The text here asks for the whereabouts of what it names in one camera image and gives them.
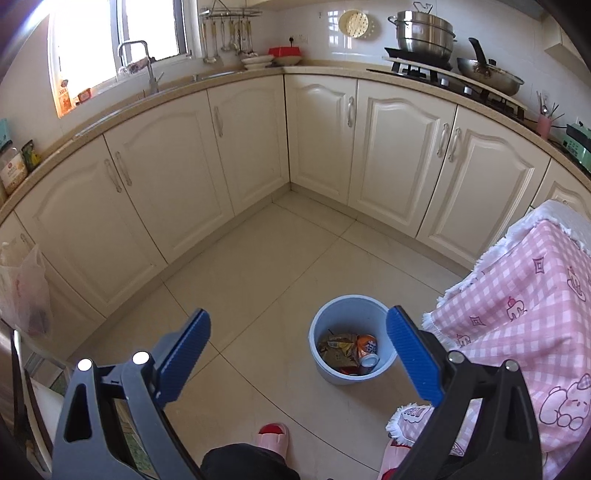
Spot hanging utensil rack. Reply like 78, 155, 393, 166
197, 1, 262, 65

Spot steel sink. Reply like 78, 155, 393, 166
158, 69, 243, 93

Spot stacked white bowls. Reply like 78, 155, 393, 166
242, 55, 274, 71

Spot black gas stove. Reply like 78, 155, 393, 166
383, 47, 527, 122

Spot orange soda can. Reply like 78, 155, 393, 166
356, 335, 380, 370

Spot stainless steel steamer pot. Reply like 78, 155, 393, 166
388, 1, 456, 61

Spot green electric cooker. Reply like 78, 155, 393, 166
562, 123, 591, 172

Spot light blue trash bin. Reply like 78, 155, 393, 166
308, 295, 398, 386

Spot yellow round strainer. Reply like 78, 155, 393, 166
338, 9, 374, 39

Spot plastic bag on handle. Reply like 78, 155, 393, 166
1, 239, 53, 337

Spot window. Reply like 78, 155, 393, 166
47, 1, 198, 118

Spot red container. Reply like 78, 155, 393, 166
269, 46, 301, 58

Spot lower cream cabinets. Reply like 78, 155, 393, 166
1, 67, 590, 360

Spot gold foil snack bag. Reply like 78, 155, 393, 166
318, 333, 360, 375

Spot steel wok with lid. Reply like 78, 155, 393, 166
457, 37, 525, 96

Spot pink checkered tablecloth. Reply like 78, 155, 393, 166
380, 200, 590, 479

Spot kitchen faucet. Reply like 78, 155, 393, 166
117, 40, 159, 95

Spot food jar on counter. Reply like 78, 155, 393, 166
0, 142, 28, 196

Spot pink utensil cup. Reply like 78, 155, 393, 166
536, 91, 562, 140

